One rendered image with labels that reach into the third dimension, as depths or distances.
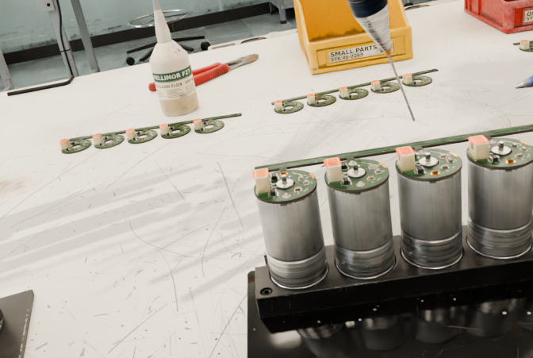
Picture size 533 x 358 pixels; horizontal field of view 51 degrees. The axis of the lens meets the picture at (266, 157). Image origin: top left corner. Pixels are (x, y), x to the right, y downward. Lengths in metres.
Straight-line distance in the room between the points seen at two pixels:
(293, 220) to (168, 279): 0.10
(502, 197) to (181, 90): 0.33
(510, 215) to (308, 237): 0.08
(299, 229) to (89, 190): 0.22
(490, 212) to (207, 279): 0.14
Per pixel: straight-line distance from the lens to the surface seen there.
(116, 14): 4.71
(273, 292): 0.23
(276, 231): 0.22
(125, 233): 0.34
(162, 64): 0.49
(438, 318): 0.23
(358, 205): 0.22
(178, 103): 0.50
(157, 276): 0.30
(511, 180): 0.23
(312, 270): 0.23
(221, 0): 4.70
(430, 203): 0.22
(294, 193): 0.21
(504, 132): 0.25
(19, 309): 0.31
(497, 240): 0.24
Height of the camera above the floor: 0.92
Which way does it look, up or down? 25 degrees down
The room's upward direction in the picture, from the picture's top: 10 degrees counter-clockwise
